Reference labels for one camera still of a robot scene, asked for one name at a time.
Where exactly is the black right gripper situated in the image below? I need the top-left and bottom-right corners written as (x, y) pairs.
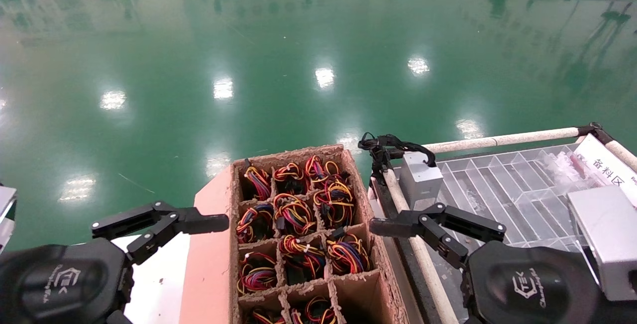
top-left (369, 203), bottom-right (610, 324)

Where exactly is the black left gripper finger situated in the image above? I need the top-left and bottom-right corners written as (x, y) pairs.
top-left (126, 208), bottom-right (230, 265)

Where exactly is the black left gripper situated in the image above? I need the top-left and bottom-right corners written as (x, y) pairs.
top-left (0, 202), bottom-right (178, 324)

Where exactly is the power supply with coloured wires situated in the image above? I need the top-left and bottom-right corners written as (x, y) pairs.
top-left (273, 162), bottom-right (305, 195)
top-left (305, 155), bottom-right (344, 183)
top-left (290, 297), bottom-right (338, 324)
top-left (236, 202), bottom-right (275, 244)
top-left (243, 160), bottom-right (273, 201)
top-left (237, 252), bottom-right (278, 296)
top-left (273, 193), bottom-right (318, 236)
top-left (279, 234), bottom-right (327, 285)
top-left (244, 307), bottom-right (287, 324)
top-left (314, 180), bottom-right (356, 229)
top-left (326, 227), bottom-right (372, 275)

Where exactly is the pink board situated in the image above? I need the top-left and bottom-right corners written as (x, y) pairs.
top-left (179, 165), bottom-right (234, 324)

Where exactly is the grey metal power supply box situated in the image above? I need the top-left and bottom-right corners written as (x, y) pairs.
top-left (400, 152), bottom-right (444, 212)

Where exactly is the black pipe joint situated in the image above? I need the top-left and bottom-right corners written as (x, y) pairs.
top-left (371, 155), bottom-right (394, 186)
top-left (577, 122), bottom-right (616, 145)

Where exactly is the clear plastic compartment tray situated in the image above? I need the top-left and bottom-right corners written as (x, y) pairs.
top-left (393, 144), bottom-right (605, 324)

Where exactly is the brown cardboard divider box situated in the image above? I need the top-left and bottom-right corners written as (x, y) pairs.
top-left (230, 144), bottom-right (412, 324)

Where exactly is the crumpled clear plastic bag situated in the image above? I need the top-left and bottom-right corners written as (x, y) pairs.
top-left (540, 150), bottom-right (598, 190)

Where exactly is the white sign with Chinese text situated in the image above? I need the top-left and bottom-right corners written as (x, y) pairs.
top-left (575, 134), bottom-right (637, 200)

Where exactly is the black cart edge rail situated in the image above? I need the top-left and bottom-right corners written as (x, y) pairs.
top-left (369, 177), bottom-right (443, 324)

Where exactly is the black cable bundle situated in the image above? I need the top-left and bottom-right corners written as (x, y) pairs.
top-left (357, 132), bottom-right (437, 175)

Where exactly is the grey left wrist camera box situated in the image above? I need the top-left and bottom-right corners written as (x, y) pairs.
top-left (0, 185), bottom-right (18, 254)

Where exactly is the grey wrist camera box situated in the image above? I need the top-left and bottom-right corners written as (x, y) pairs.
top-left (567, 186), bottom-right (637, 301)
top-left (0, 185), bottom-right (18, 254)

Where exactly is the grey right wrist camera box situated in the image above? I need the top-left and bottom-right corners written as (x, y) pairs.
top-left (567, 186), bottom-right (637, 301)

